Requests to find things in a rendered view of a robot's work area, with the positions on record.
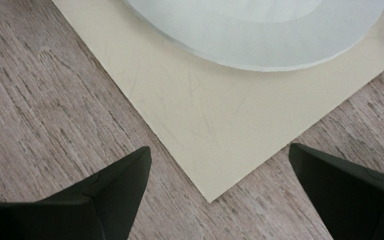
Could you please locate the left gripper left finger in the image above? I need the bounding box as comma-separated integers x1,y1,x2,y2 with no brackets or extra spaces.
0,146,152,240

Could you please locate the white round platter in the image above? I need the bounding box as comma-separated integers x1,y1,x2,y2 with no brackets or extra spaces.
123,0,384,72

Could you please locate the cream flat mat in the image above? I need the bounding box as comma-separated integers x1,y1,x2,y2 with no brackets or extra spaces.
52,0,384,203

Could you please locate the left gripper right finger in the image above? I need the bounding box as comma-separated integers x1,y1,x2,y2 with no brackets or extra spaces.
288,143,384,240

